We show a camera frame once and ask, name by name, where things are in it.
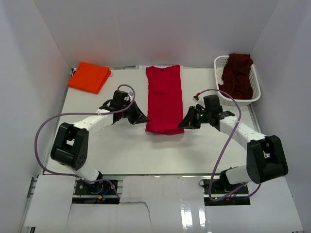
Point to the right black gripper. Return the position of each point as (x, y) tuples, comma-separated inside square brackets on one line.
[(188, 121)]

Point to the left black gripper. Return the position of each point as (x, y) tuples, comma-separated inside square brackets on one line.
[(141, 118)]

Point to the bright red t shirt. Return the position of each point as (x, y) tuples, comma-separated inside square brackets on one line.
[(165, 104)]

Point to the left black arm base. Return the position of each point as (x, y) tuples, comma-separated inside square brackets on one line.
[(96, 193)]

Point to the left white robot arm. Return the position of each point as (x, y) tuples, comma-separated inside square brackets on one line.
[(70, 147)]

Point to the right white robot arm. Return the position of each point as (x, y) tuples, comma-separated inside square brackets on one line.
[(265, 157)]

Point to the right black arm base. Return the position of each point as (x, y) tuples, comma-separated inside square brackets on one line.
[(238, 198)]

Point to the white printed label strip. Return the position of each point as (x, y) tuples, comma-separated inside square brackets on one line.
[(157, 66)]

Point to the dark maroon t shirt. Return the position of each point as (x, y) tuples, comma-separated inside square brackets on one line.
[(235, 77)]

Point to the folded orange t shirt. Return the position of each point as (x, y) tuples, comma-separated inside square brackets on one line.
[(89, 78)]

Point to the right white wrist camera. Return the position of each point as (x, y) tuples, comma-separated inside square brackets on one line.
[(196, 97)]

